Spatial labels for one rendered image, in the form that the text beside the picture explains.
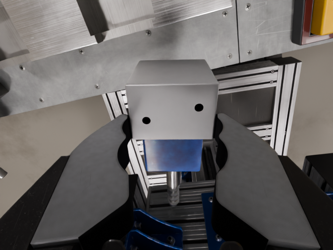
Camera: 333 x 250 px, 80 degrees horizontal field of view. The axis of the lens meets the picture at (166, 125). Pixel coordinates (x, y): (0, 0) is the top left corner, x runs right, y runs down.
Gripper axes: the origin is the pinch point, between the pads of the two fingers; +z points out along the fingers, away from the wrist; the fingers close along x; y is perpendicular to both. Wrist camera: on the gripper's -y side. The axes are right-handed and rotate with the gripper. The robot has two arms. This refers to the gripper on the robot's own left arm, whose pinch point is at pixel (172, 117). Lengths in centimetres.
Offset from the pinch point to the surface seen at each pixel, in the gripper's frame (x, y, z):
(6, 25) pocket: -15.0, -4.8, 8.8
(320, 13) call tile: 14.4, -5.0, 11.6
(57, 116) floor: -71, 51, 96
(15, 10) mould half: -11.8, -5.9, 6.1
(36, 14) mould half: -10.2, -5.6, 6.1
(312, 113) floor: 81, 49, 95
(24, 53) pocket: -14.3, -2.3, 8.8
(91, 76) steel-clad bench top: -10.8, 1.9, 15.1
